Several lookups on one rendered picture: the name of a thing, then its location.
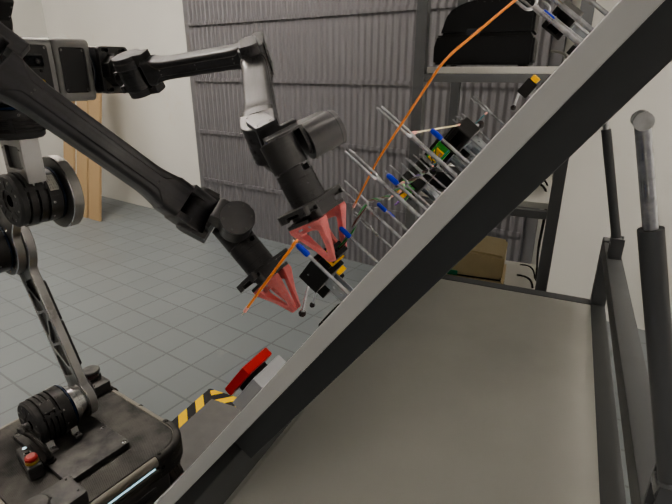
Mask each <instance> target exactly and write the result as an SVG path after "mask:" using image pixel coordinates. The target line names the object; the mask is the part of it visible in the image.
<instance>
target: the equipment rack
mask: <svg viewBox="0 0 672 504"><path fill-rule="evenodd" d="M580 10H581V11H582V12H584V14H583V15H582V17H581V18H583V19H584V20H585V21H586V22H587V23H589V24H590V25H591V26H592V21H593V15H594V10H595V8H594V7H593V6H592V5H591V4H589V3H588V2H587V1H586V0H581V6H580ZM430 12H431V0H417V13H416V31H415V50H414V69H413V88H412V105H413V104H414V102H415V101H416V99H417V98H418V96H419V95H420V93H421V92H422V90H423V89H424V87H425V86H426V82H428V81H429V80H430V78H431V77H432V75H433V73H434V72H435V71H436V69H437V68H438V67H427V60H428V44H429V28H430ZM558 67H559V66H546V67H463V65H456V67H441V68H440V70H439V71H438V72H437V74H436V75H435V77H434V78H433V80H432V81H431V82H451V91H450V104H449V116H448V126H452V125H456V123H455V122H454V121H453V120H452V119H454V120H455V121H456V122H458V118H456V116H458V114H459V102H460V91H461V82H472V83H524V82H525V81H526V80H527V79H528V78H532V76H533V75H536V76H537V77H539V78H540V81H539V82H538V83H544V82H545V81H546V80H547V79H548V78H549V77H550V75H551V74H552V73H553V72H554V71H555V70H556V69H557V68H558ZM425 92H426V90H425ZM425 92H424V93H423V95H422V96H421V98H420V99H419V101H418V102H417V104H416V105H415V107H414V108H413V110H412V111H411V125H410V131H411V132H412V131H422V130H423V124H424V108H425ZM413 154H414V155H415V156H417V157H418V158H419V159H420V158H421V156H420V154H422V148H420V147H419V146H418V145H417V144H416V143H415V142H414V141H412V140H411V139H410V144H409V159H410V160H411V161H413V162H414V163H416V162H417V161H418V160H417V159H416V158H415V157H414V156H413ZM568 162H569V158H568V159H567V160H566V161H565V162H564V163H563V164H562V165H561V166H560V167H559V168H558V169H557V170H556V171H555V172H554V174H553V180H552V174H551V175H550V176H549V177H548V178H547V179H546V182H547V183H548V186H546V183H545V182H543V183H542V184H543V185H544V186H545V187H546V189H547V192H545V191H544V189H543V187H541V186H539V187H538V188H537V189H536V190H535V191H533V192H532V193H531V194H530V195H529V196H528V197H527V198H526V199H525V200H524V201H523V202H522V203H521V204H520V205H519V207H517V208H516V209H514V210H513V211H512V212H511V213H510V214H509V215H508V216H517V217H525V218H534V219H543V220H546V223H545V229H544V236H543V242H542V248H541V254H540V260H539V265H538V273H537V279H536V281H535V279H534V274H533V271H532V269H531V268H530V267H528V266H523V265H520V264H526V265H529V266H531V267H532V268H533V269H534V272H536V265H534V264H528V263H521V262H514V261H508V260H505V264H507V265H506V272H505V280H504V284H505V285H511V286H516V287H522V288H528V289H534V290H540V291H546V290H547V285H548V279H549V273H550V267H551V261H552V255H553V249H554V244H555V238H556V232H557V226H558V220H559V214H560V208H561V203H562V197H563V191H564V185H565V179H566V173H567V168H568ZM523 207H528V208H523ZM532 208H538V209H532ZM541 209H547V210H541ZM417 219H418V218H417V217H416V216H414V215H413V214H412V213H411V212H410V211H409V210H408V209H407V208H406V219H405V227H406V228H407V229H408V230H409V229H410V227H411V226H412V225H413V224H414V223H415V222H416V221H417ZM517 274H521V275H525V276H527V277H529V278H530V279H531V280H532V282H533V287H534V288H531V283H530V281H529V280H528V279H527V278H525V277H521V276H517Z"/></svg>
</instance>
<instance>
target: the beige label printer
mask: <svg viewBox="0 0 672 504"><path fill-rule="evenodd" d="M507 245H508V242H506V240H505V239H501V238H496V237H491V236H486V237H485V238H484V239H483V240H482V241H481V242H480V243H479V244H477V245H476V246H475V247H474V248H473V249H472V250H471V251H470V252H469V253H468V254H467V255H466V256H465V257H464V258H463V259H462V260H461V261H459V262H458V263H457V264H456V265H455V266H454V267H453V268H452V269H451V270H450V271H449V272H448V273H447V274H446V275H452V276H458V277H464V278H470V279H475V280H481V281H487V282H493V283H499V284H504V280H505V272H506V265H507V264H505V260H506V253H507Z"/></svg>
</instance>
